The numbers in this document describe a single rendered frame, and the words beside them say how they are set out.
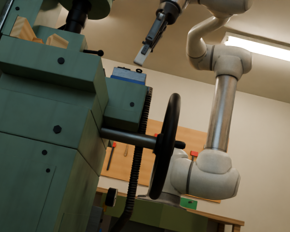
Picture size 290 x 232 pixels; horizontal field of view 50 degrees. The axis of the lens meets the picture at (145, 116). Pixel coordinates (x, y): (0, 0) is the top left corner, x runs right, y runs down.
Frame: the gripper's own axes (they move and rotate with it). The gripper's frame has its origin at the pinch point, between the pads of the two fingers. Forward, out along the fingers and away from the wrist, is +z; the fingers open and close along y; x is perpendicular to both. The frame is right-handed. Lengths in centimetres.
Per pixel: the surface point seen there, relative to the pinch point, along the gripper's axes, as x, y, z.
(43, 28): -26.6, 11.2, 11.5
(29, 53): -12.6, 33.4, 27.4
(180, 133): 28, -327, -84
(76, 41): -16.1, 11.3, 10.7
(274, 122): 142, -335, -165
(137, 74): 3.6, 9.3, 10.7
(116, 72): -2.0, 9.3, 12.8
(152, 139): 15.9, 9.6, 25.7
